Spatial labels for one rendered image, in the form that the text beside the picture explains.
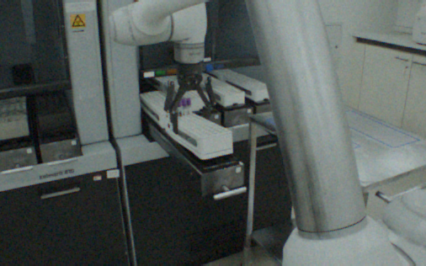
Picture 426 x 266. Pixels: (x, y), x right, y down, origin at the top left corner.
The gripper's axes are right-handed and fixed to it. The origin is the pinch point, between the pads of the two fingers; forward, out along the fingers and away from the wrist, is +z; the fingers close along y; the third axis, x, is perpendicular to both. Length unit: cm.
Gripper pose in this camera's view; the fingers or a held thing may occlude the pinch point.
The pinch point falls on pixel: (190, 124)
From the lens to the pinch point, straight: 119.6
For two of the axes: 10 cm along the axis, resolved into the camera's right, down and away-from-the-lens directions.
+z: 0.0, 9.3, 3.7
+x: -4.6, -3.3, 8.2
